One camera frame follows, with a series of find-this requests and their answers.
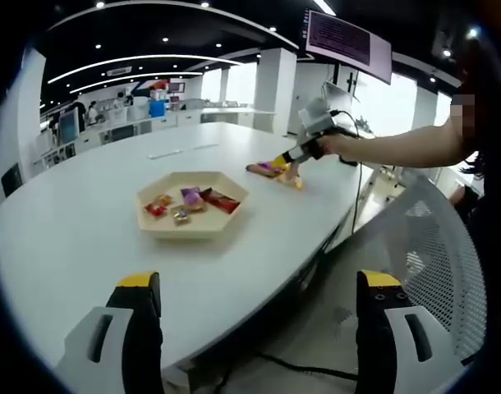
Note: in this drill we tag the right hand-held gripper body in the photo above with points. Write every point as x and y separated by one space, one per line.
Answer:
316 119

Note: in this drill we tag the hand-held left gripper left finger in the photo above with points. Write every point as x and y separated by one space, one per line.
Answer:
115 349

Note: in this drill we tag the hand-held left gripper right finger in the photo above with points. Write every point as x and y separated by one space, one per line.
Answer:
398 353

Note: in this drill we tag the orange snack food packet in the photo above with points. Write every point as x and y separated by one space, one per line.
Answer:
293 184

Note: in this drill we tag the long dark red food packet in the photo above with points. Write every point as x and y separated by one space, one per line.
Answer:
222 201

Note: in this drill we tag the beige hexagonal container tray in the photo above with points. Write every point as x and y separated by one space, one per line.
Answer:
211 223

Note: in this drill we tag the gold brown snack food packet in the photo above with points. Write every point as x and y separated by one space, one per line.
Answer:
181 215

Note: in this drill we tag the small red snack food packet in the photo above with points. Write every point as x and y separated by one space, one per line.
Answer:
156 209

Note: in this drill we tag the person's right hand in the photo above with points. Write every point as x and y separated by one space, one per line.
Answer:
341 145

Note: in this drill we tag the small black device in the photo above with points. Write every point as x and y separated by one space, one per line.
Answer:
349 163

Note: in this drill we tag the large hanging display screen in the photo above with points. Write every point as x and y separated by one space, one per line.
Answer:
345 41

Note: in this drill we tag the grey mesh chair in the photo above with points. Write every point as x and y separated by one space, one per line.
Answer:
439 254

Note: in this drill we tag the white office desk row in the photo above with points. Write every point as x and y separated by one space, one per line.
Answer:
168 121

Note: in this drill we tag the person's dark-clothed torso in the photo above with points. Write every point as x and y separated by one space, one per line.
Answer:
493 246

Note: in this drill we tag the blue box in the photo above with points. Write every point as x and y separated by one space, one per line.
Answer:
157 109

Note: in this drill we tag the white-framed computer monitor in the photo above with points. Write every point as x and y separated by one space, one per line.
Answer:
69 125

